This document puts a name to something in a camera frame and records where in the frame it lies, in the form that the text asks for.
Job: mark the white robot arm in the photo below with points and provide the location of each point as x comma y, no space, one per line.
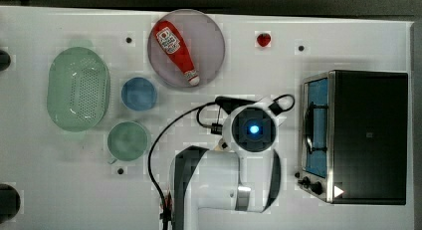
242,173

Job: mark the green mug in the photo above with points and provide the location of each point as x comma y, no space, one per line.
127,141

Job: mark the grey round plate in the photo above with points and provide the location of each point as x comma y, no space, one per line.
204,41

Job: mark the blue bowl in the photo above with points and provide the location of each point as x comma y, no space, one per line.
139,94

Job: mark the red ketchup bottle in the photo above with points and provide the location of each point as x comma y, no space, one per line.
173,45

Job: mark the red strawberry near plate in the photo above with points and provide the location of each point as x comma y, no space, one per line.
264,39

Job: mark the green colander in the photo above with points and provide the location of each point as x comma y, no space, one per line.
78,90

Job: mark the black toaster oven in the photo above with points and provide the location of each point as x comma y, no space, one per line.
354,137

